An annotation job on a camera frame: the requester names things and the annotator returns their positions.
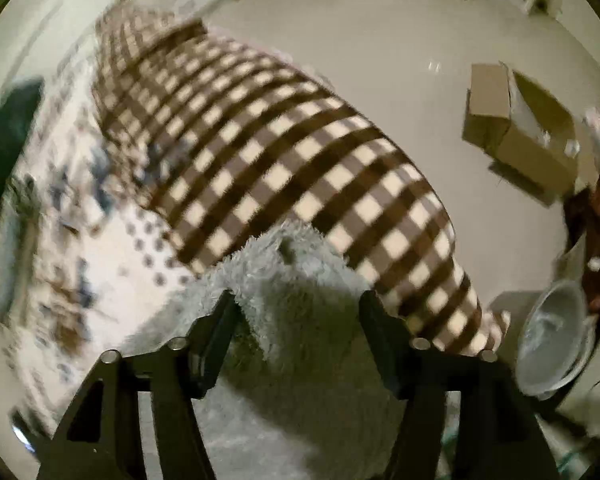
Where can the dark red brown furniture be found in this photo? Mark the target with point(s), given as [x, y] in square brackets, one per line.
[597, 240]

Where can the dark green cloth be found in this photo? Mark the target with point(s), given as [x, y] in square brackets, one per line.
[5, 155]

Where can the white patterned bed sheet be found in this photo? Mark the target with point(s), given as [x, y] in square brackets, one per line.
[80, 240]

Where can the brown checkered blanket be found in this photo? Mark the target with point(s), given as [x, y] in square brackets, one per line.
[260, 160]

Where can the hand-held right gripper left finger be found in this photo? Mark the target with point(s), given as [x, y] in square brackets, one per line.
[219, 336]

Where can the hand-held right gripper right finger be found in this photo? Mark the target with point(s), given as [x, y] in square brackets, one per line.
[380, 335]

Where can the white plastic basin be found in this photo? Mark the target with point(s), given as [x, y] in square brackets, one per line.
[555, 340]

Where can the light blue fluffy towel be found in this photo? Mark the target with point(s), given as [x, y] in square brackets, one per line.
[300, 310]

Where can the open cardboard box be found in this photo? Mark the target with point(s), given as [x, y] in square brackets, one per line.
[522, 130]

